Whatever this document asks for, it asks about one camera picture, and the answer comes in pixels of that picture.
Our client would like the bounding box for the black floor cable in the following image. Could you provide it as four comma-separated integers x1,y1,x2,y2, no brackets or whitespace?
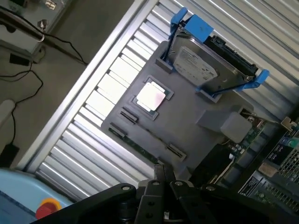
0,62,44,147
43,32,89,65

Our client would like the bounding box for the silver CPU chip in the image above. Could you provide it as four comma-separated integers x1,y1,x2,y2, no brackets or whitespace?
136,81,167,115

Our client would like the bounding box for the red emergency stop button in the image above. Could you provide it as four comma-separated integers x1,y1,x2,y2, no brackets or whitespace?
36,197,63,220

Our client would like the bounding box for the green RAM stick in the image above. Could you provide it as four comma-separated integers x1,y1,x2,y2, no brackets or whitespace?
112,126,164,165

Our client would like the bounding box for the green server motherboard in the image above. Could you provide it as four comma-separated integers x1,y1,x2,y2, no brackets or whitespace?
237,116,299,212

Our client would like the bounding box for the green graphics card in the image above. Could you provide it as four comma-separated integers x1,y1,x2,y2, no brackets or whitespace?
193,109,268,186

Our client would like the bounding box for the grey plastic parts rack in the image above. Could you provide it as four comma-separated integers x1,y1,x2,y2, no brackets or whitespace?
100,41,255,179

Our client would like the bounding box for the black floor box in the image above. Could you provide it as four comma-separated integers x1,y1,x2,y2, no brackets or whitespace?
0,144,20,168

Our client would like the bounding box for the grey metal cabinet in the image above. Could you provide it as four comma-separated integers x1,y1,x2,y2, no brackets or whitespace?
0,0,72,64

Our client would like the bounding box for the silver hard disk drive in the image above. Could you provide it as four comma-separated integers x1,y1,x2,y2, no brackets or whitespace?
171,29,259,92

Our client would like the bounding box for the black power adapter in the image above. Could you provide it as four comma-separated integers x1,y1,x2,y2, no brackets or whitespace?
9,53,30,66

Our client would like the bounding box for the light blue teach pendant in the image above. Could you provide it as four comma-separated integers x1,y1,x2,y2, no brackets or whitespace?
0,168,72,224

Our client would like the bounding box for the blue plastic disk caddy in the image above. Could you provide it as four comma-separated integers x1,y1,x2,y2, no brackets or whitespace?
162,7,271,94

